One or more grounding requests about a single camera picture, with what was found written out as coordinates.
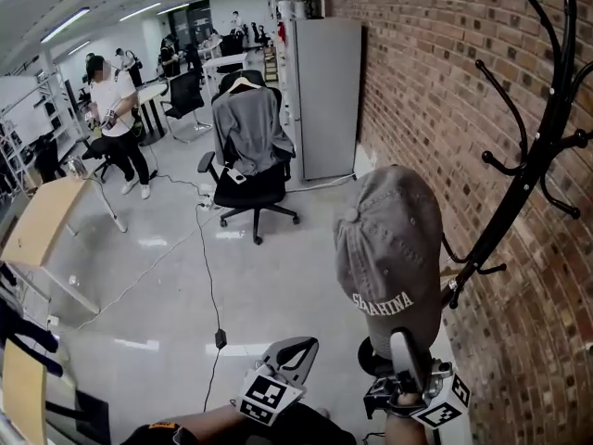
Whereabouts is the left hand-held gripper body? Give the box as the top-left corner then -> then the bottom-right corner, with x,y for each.
236,353 -> 308,429

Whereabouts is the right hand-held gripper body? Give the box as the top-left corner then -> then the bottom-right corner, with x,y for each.
362,358 -> 472,430

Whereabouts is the grey cap item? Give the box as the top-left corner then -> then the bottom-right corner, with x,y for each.
332,164 -> 447,365

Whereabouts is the black metal coat stand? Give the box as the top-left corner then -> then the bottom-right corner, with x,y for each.
357,0 -> 593,375

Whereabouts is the person's right forearm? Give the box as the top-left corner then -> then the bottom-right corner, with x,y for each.
383,408 -> 428,445

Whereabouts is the person's left forearm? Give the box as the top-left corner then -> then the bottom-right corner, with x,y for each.
157,401 -> 260,445

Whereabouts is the person's black clothing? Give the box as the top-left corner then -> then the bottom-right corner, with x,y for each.
110,400 -> 372,445

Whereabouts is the black office chair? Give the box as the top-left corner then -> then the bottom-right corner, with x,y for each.
197,69 -> 301,247

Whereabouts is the grey garment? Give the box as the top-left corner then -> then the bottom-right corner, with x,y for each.
211,86 -> 297,177

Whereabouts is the wooden board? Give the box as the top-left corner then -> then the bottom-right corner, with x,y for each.
0,338 -> 49,445

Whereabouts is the grey metal cabinet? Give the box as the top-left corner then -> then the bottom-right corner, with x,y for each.
291,16 -> 363,183

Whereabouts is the wooden clothes hanger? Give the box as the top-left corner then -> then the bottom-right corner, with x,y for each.
226,75 -> 261,95

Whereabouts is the wooden table with white legs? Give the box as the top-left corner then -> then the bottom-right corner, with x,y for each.
0,175 -> 129,315

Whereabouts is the black mesh visitor chair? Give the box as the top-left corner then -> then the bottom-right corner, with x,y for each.
158,70 -> 214,145

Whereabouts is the black stool chair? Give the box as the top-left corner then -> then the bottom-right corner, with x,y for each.
81,133 -> 116,184

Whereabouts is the white high desk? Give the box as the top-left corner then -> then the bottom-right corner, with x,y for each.
201,52 -> 252,88

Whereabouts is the tall white shelf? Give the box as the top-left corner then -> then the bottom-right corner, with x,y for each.
269,0 -> 326,127

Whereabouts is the black bag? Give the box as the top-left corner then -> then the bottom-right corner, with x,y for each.
33,133 -> 68,184

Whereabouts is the white metal shelf rack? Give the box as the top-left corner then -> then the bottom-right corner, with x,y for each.
0,60 -> 82,192

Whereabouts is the ceiling light strip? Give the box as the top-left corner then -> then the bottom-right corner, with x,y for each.
119,1 -> 163,23
39,6 -> 92,45

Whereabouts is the black cable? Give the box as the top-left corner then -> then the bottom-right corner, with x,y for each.
85,169 -> 224,413

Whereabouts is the white cable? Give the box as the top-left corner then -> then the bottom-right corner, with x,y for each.
75,209 -> 224,331

